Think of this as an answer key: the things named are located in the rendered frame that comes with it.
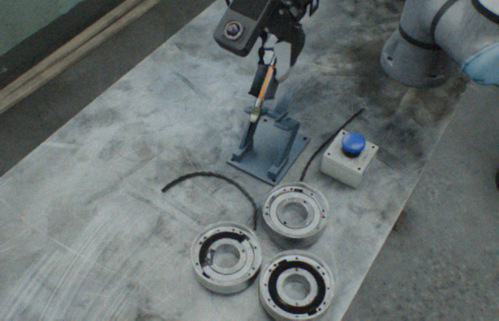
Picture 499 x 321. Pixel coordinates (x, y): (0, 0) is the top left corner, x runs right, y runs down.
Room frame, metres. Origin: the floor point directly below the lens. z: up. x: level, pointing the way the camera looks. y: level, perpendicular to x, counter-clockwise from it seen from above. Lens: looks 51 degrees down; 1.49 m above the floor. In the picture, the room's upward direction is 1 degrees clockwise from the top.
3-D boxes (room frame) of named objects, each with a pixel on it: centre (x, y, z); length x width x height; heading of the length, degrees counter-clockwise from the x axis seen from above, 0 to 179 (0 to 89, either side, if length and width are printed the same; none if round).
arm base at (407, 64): (0.82, -0.36, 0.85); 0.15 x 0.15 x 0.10
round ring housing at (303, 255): (0.30, -0.08, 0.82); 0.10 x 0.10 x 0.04
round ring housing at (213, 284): (0.35, 0.02, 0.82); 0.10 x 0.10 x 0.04
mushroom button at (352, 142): (0.54, -0.18, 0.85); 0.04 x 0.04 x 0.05
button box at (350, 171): (0.54, -0.18, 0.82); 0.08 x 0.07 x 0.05; 147
